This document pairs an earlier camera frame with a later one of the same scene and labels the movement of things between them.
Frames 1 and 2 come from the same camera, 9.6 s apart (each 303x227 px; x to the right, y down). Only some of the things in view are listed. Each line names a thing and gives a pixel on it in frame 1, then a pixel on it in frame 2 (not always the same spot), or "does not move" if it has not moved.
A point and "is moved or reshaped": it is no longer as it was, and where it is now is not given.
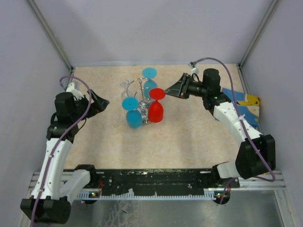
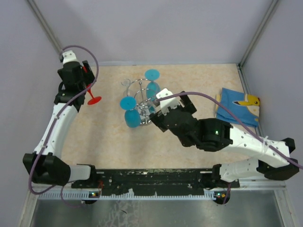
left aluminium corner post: (50, 34) does not move
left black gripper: (89, 104) → (87, 74)
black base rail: (162, 181) does not move
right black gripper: (185, 85) → (172, 111)
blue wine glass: (134, 117) does not move
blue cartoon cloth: (248, 106) does not move
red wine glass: (155, 109) is moved or reshaped
